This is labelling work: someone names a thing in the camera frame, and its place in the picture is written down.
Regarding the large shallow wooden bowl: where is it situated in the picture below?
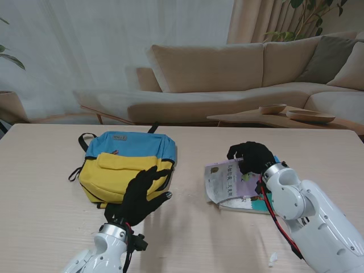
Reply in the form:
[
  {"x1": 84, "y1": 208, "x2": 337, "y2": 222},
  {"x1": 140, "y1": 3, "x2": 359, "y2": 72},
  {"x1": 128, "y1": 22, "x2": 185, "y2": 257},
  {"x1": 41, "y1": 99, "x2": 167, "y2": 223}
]
[{"x1": 286, "y1": 109, "x2": 336, "y2": 123}]

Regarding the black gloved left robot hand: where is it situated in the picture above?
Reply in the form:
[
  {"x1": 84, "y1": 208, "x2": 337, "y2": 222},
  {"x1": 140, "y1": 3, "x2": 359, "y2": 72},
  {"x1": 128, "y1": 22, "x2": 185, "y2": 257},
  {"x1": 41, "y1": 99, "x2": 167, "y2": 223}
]
[{"x1": 121, "y1": 166, "x2": 173, "y2": 227}]

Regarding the arm red black cable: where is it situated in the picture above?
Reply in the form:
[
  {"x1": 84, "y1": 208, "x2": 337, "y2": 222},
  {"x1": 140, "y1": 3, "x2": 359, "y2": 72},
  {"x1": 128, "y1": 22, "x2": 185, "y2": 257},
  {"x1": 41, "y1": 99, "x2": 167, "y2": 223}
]
[
  {"x1": 255, "y1": 176, "x2": 305, "y2": 259},
  {"x1": 122, "y1": 221, "x2": 134, "y2": 273}
]

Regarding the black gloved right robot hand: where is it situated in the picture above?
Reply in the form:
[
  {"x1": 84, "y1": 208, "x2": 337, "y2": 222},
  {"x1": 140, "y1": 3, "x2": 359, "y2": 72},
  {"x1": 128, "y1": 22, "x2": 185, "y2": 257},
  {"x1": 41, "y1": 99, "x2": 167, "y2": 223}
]
[{"x1": 226, "y1": 141, "x2": 278, "y2": 183}]

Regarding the tall green leafy plant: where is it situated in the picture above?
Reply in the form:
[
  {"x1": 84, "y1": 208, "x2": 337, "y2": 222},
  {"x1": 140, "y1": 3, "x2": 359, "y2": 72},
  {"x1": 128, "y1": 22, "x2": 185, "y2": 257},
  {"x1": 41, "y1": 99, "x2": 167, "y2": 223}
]
[{"x1": 263, "y1": 0, "x2": 350, "y2": 43}]

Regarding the dark green long-leaf plant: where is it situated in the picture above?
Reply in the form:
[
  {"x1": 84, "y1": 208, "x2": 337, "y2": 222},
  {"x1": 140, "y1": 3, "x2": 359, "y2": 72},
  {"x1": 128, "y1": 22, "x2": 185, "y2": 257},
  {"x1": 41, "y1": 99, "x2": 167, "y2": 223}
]
[{"x1": 0, "y1": 18, "x2": 26, "y2": 71}]

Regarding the beige cushion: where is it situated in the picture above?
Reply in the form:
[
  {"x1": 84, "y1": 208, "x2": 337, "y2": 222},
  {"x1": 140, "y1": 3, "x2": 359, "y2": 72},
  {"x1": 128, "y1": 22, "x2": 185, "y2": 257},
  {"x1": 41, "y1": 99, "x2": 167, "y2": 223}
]
[{"x1": 326, "y1": 42, "x2": 364, "y2": 92}]

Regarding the small wooden bowl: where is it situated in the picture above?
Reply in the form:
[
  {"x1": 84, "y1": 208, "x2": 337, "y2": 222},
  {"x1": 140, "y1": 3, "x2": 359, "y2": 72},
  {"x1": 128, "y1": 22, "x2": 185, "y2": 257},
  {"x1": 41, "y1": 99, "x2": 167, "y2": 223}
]
[{"x1": 259, "y1": 104, "x2": 287, "y2": 115}]

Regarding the teal cover book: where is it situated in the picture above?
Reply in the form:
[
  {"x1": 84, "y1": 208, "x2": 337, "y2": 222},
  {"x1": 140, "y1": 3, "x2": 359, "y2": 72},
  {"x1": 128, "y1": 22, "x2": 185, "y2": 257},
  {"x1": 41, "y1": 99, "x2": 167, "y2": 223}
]
[{"x1": 219, "y1": 193, "x2": 275, "y2": 216}]

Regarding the beige curtain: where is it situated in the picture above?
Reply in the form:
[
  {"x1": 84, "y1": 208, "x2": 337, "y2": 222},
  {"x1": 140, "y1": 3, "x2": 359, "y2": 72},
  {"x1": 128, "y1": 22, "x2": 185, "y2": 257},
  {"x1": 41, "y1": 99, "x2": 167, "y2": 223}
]
[{"x1": 226, "y1": 0, "x2": 322, "y2": 45}]

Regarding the left arm red black cable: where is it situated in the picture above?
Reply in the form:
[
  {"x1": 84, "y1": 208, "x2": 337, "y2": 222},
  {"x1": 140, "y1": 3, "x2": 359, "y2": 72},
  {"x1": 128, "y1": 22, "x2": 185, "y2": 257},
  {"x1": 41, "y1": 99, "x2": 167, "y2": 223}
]
[{"x1": 122, "y1": 221, "x2": 134, "y2": 273}]

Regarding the grey cushion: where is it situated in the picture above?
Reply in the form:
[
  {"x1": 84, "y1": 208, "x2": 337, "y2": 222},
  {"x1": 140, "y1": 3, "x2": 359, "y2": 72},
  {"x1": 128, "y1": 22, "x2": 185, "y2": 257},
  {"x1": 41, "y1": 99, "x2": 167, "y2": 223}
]
[{"x1": 297, "y1": 35, "x2": 358, "y2": 85}]

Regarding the purple cover book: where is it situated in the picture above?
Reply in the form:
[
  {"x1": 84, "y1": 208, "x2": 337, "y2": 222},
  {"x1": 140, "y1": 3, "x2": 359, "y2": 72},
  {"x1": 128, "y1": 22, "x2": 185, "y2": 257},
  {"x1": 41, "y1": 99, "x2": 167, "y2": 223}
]
[{"x1": 204, "y1": 158, "x2": 270, "y2": 204}]

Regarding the beige sofa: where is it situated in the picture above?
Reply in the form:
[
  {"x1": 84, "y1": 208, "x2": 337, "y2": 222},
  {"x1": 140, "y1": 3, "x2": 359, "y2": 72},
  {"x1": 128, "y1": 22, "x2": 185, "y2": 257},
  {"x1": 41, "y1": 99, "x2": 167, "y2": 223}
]
[{"x1": 72, "y1": 31, "x2": 364, "y2": 126}]

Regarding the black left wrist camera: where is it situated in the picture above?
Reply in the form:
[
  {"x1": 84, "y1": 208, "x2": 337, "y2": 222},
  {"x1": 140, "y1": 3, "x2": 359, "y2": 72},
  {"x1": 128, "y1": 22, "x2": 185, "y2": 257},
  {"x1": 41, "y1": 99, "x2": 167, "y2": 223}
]
[{"x1": 132, "y1": 233, "x2": 149, "y2": 253}]

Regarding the blue and yellow school bag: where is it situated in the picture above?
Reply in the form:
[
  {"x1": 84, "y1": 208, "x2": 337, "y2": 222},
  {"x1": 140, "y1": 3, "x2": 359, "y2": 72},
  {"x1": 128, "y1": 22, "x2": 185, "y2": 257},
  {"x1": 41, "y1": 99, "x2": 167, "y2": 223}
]
[{"x1": 68, "y1": 122, "x2": 179, "y2": 210}]

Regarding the brown plant pot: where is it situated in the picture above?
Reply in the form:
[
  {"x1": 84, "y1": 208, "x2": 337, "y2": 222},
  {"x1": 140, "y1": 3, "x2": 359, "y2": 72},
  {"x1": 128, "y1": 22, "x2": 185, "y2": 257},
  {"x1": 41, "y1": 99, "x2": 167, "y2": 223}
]
[{"x1": 0, "y1": 90, "x2": 29, "y2": 125}]

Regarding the wooden coffee table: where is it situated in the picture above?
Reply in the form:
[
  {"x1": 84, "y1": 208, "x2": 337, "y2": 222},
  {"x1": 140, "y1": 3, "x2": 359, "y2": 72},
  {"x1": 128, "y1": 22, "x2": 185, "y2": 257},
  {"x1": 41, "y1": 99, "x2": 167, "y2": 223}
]
[{"x1": 206, "y1": 105, "x2": 364, "y2": 134}]

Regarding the right arm red black cable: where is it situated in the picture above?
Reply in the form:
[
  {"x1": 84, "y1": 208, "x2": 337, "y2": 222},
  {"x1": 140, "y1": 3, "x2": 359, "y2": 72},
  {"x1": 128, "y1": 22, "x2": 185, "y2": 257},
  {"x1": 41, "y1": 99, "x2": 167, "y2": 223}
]
[{"x1": 255, "y1": 176, "x2": 305, "y2": 259}]

